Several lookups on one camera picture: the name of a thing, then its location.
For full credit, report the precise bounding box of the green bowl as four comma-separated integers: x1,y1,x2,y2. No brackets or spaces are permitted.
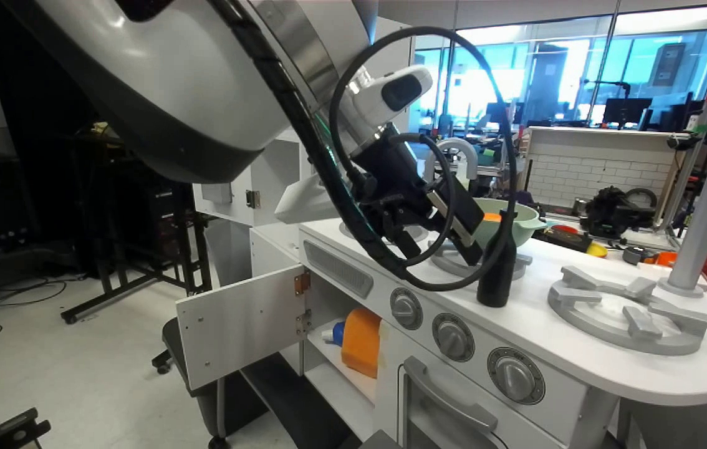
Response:
469,198,548,248

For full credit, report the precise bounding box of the white brick panel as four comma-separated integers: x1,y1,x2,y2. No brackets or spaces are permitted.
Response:
524,126,692,211

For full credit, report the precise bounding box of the office chair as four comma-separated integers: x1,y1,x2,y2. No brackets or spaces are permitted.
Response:
151,317,270,449

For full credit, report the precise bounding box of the black bottle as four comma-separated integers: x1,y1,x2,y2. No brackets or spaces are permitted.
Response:
476,210,518,309

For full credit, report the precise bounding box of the orange sponge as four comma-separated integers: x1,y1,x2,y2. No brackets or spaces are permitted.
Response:
340,307,383,380

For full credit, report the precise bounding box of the toy oven door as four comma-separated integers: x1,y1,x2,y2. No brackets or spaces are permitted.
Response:
391,340,569,449

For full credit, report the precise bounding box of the window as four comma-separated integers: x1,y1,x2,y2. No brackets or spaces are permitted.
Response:
413,5,707,135

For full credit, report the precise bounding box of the black stand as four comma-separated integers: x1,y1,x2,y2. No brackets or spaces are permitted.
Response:
59,178,213,326

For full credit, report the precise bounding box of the grey toy burner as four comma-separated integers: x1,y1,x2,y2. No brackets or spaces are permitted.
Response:
430,239,533,281
547,265,707,357

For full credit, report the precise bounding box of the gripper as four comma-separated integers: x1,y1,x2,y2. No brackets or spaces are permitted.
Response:
351,123,448,261

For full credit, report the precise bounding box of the white bottle with blue cap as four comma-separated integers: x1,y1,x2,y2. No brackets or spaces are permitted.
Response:
320,321,346,347

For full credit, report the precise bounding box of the black machine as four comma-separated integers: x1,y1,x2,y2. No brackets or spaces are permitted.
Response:
579,185,658,241

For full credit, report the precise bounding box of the monitor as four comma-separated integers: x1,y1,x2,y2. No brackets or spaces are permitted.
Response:
602,97,654,130

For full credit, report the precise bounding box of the grey stove knob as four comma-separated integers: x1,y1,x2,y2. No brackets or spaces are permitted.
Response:
432,312,476,363
488,347,546,406
389,287,424,331

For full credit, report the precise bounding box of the silver toy tap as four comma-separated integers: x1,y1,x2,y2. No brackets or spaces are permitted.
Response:
424,138,479,190

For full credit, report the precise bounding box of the white cabinet door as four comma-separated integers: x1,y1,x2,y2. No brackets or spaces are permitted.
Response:
176,264,309,392

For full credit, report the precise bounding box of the grey oven door handle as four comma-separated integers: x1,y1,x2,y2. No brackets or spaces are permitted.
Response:
403,356,499,432

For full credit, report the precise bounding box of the white toy kitchen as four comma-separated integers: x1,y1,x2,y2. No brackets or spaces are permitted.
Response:
176,17,707,449

